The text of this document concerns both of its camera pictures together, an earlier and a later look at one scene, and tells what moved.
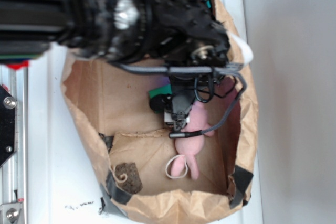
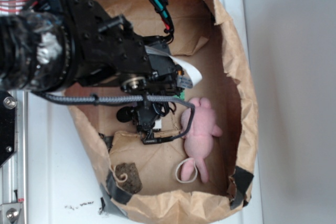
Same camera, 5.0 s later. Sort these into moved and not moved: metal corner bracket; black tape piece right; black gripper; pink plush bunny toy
Moved: pink plush bunny toy; black gripper
Not moved: black tape piece right; metal corner bracket
